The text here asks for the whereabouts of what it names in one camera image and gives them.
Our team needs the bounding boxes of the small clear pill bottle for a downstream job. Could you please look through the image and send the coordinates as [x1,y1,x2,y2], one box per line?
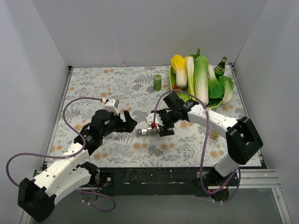
[209,131,220,140]

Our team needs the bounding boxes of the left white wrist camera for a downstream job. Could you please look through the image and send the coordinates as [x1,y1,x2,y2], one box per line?
[104,98,119,115]

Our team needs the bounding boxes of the green vegetable tray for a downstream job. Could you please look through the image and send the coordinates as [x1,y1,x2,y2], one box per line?
[169,67,222,109]

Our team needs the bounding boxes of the large green napa cabbage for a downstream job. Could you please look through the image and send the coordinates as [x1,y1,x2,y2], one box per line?
[194,56,209,105]

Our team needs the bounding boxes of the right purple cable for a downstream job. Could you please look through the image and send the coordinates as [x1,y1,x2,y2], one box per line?
[152,90,241,204]

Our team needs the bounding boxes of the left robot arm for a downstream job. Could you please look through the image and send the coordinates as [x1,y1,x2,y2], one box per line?
[18,109,137,223]

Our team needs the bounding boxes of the grey weekly pill organizer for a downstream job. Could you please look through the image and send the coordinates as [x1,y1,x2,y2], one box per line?
[136,127,161,138]

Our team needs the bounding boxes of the bok choy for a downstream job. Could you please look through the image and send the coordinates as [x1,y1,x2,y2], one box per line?
[208,65,224,99]

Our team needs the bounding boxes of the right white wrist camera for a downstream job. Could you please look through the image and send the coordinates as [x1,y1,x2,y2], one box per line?
[146,113,163,128]

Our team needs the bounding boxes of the yellow napa cabbage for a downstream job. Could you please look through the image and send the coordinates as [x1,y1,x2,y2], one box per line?
[171,55,188,89]

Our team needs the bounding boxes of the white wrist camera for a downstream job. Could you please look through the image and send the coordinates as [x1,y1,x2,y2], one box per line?
[146,113,163,128]
[104,98,119,115]

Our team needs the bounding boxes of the white green leek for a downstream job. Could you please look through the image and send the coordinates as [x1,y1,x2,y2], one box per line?
[185,56,195,96]

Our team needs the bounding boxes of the green lettuce leaf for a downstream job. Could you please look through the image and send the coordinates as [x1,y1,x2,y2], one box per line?
[218,76,234,104]

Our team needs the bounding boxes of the green pill bottle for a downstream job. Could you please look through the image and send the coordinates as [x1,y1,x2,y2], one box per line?
[153,74,162,91]

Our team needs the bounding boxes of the floral table mat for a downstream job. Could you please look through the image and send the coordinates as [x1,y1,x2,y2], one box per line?
[45,65,262,168]

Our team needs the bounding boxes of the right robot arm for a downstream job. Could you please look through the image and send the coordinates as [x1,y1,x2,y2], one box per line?
[150,90,263,186]

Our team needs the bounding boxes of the green glass bottle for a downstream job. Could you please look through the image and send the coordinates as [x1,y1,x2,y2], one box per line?
[214,56,227,79]

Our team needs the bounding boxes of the aluminium rail frame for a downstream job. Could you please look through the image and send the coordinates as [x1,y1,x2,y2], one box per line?
[19,63,292,224]

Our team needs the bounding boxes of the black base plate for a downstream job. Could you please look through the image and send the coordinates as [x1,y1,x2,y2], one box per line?
[72,167,241,196]

